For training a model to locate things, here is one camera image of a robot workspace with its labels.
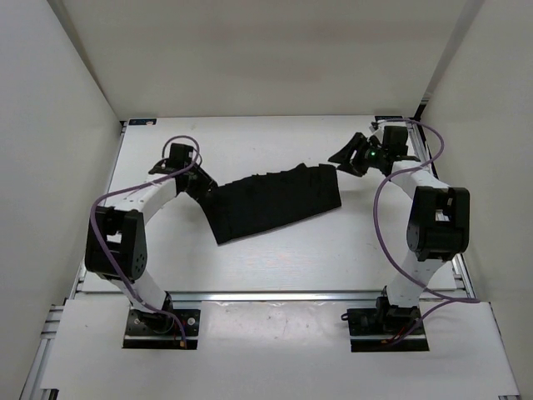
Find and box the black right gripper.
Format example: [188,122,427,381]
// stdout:
[327,132,386,178]

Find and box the black pleated skirt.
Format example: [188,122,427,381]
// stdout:
[198,163,341,245]

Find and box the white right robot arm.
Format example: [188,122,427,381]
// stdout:
[329,118,470,333]

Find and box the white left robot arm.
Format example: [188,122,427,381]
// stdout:
[84,135,217,334]

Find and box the right blue corner sticker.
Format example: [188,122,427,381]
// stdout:
[375,115,403,123]

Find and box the white front cover board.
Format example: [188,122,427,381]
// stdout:
[42,300,519,399]

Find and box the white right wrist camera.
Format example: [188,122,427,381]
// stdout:
[369,121,386,136]

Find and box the aluminium table edge rail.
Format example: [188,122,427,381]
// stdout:
[166,289,471,303]

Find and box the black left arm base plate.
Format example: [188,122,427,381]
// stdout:
[122,307,201,351]

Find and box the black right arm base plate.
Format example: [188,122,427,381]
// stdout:
[341,307,430,353]

